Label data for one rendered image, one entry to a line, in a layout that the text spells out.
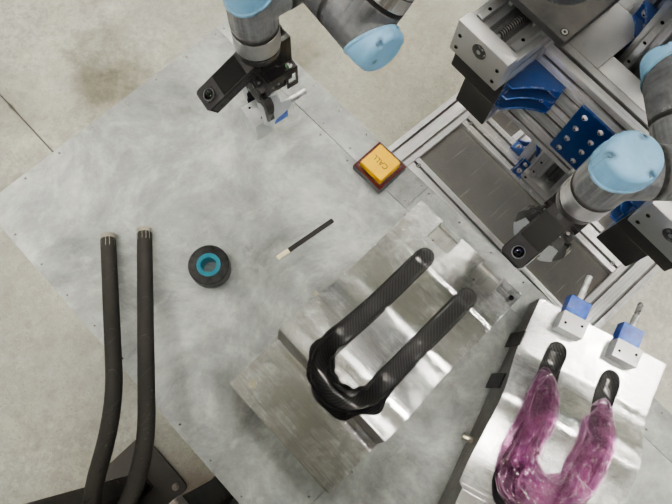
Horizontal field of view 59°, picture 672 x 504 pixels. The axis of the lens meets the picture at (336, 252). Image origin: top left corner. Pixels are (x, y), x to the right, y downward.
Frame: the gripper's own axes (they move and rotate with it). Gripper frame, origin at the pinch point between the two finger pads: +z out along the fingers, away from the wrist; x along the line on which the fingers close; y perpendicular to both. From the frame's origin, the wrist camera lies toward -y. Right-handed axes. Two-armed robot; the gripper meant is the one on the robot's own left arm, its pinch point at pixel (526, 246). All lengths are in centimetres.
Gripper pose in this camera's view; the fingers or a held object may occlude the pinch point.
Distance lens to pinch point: 111.9
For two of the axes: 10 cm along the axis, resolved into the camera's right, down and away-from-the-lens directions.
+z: -0.3, 2.8, 9.6
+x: -6.4, -7.4, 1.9
